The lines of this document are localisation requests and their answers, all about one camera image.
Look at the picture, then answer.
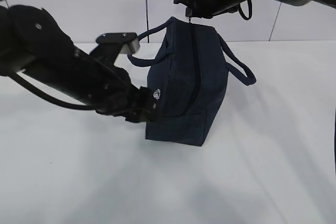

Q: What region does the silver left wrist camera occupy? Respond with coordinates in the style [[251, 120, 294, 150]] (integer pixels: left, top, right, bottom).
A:
[[89, 33, 140, 63]]

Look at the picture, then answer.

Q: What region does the dark navy fabric lunch bag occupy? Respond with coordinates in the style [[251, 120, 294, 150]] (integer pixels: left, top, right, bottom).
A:
[[128, 17, 256, 146]]

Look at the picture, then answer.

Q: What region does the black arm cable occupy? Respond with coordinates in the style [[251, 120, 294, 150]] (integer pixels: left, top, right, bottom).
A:
[[7, 71, 98, 111], [237, 0, 253, 21]]

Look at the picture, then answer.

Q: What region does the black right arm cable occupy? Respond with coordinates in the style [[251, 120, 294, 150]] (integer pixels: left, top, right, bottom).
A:
[[237, 0, 253, 21]]

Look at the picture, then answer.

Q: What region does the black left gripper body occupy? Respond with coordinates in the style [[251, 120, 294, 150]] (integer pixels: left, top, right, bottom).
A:
[[96, 60, 159, 123]]

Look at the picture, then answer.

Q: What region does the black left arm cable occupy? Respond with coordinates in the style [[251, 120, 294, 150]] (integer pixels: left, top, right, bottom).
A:
[[7, 71, 98, 111]]

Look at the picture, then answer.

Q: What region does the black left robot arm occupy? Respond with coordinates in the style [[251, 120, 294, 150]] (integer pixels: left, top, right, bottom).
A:
[[1, 5, 158, 123]]

